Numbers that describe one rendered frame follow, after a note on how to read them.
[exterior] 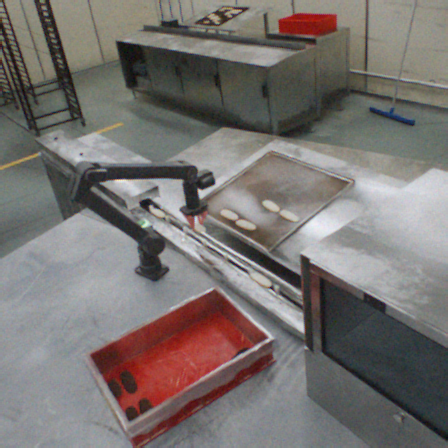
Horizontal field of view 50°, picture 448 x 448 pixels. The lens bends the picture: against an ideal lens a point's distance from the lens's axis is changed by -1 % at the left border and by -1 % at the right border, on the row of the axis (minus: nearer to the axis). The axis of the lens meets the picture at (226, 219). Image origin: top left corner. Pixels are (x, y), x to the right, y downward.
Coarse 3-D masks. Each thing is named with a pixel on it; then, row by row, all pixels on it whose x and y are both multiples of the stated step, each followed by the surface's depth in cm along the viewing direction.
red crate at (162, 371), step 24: (216, 312) 165; (192, 336) 157; (216, 336) 155; (240, 336) 154; (144, 360) 151; (168, 360) 149; (192, 360) 148; (216, 360) 147; (264, 360) 141; (120, 384) 144; (144, 384) 143; (168, 384) 141; (240, 384) 138; (192, 408) 131
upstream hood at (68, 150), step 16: (48, 144) 298; (64, 144) 294; (80, 144) 291; (64, 160) 276; (80, 160) 269; (96, 160) 266; (112, 160) 263; (112, 192) 232; (128, 192) 228; (144, 192) 227; (128, 208) 225
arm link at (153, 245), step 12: (84, 168) 155; (72, 180) 160; (84, 180) 156; (72, 192) 158; (84, 192) 157; (84, 204) 160; (96, 204) 163; (108, 204) 166; (108, 216) 167; (120, 216) 170; (120, 228) 172; (132, 228) 175; (144, 228) 178; (144, 240) 177; (156, 240) 180; (156, 252) 182
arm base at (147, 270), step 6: (150, 258) 184; (156, 258) 186; (144, 264) 185; (150, 264) 184; (156, 264) 185; (162, 264) 190; (138, 270) 189; (144, 270) 185; (150, 270) 185; (156, 270) 186; (162, 270) 187; (168, 270) 188; (144, 276) 187; (150, 276) 185; (156, 276) 185
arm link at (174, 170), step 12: (96, 168) 162; (108, 168) 160; (120, 168) 163; (132, 168) 166; (144, 168) 168; (156, 168) 171; (168, 168) 174; (180, 168) 176; (96, 180) 156; (108, 180) 162
